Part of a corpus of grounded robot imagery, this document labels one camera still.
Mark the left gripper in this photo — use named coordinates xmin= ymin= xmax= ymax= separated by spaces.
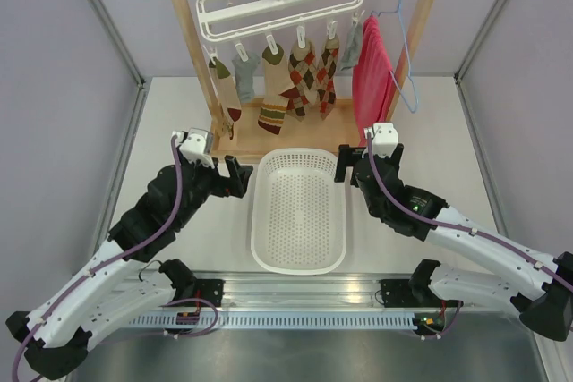
xmin=174 ymin=145 xmax=253 ymax=228

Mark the beige striped sock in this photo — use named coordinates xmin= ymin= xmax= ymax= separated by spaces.
xmin=208 ymin=57 xmax=242 ymax=140
xmin=258 ymin=45 xmax=287 ymax=135

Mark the grey sock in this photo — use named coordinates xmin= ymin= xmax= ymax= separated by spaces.
xmin=232 ymin=51 xmax=261 ymax=104
xmin=338 ymin=22 xmax=363 ymax=71

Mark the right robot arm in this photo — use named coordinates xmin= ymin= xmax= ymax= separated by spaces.
xmin=335 ymin=144 xmax=572 ymax=342

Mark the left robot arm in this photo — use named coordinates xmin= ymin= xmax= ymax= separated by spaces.
xmin=5 ymin=154 xmax=253 ymax=380

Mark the white clip sock hanger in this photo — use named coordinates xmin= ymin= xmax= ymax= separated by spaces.
xmin=195 ymin=0 xmax=364 ymax=43

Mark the wooden clothes rack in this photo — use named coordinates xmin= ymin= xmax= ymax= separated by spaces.
xmin=171 ymin=0 xmax=434 ymax=163

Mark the pink towel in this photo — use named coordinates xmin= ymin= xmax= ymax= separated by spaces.
xmin=352 ymin=16 xmax=394 ymax=146

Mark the argyle sock right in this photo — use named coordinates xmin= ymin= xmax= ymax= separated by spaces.
xmin=316 ymin=36 xmax=340 ymax=120

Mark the argyle sock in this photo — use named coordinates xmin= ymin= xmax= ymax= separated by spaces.
xmin=316 ymin=36 xmax=340 ymax=120
xmin=279 ymin=38 xmax=318 ymax=121

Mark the white perforated plastic basket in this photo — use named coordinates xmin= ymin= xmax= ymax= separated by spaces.
xmin=250 ymin=148 xmax=346 ymax=276

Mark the argyle sock left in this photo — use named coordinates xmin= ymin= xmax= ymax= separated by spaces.
xmin=279 ymin=38 xmax=318 ymax=121

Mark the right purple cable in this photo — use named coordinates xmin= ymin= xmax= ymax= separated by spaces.
xmin=365 ymin=129 xmax=573 ymax=293

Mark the purple cable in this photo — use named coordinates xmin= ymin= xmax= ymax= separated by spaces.
xmin=12 ymin=134 xmax=220 ymax=381
xmin=365 ymin=129 xmax=573 ymax=293

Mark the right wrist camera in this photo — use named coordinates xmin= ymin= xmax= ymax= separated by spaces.
xmin=363 ymin=123 xmax=398 ymax=158

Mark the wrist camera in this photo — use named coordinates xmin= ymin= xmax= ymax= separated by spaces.
xmin=363 ymin=123 xmax=398 ymax=158
xmin=172 ymin=128 xmax=215 ymax=168

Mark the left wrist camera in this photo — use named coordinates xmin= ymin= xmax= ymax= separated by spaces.
xmin=172 ymin=128 xmax=215 ymax=168

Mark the blue wire hanger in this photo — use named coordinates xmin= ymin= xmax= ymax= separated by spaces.
xmin=370 ymin=0 xmax=419 ymax=114

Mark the left aluminium frame post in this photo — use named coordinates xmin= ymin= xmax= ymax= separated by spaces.
xmin=62 ymin=0 xmax=148 ymax=88

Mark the aluminium frame post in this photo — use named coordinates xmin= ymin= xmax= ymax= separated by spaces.
xmin=62 ymin=0 xmax=148 ymax=88
xmin=454 ymin=0 xmax=538 ymax=84

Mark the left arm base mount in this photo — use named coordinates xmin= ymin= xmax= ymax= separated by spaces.
xmin=159 ymin=259 xmax=225 ymax=307

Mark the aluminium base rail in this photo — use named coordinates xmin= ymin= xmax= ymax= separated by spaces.
xmin=66 ymin=270 xmax=547 ymax=316

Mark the white slotted cable duct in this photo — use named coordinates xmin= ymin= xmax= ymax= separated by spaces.
xmin=126 ymin=310 xmax=417 ymax=330

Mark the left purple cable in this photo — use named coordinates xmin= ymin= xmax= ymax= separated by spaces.
xmin=12 ymin=134 xmax=220 ymax=381

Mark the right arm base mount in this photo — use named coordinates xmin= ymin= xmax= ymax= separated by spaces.
xmin=375 ymin=259 xmax=463 ymax=341

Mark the right aluminium frame post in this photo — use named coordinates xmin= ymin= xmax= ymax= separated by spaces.
xmin=454 ymin=0 xmax=538 ymax=84

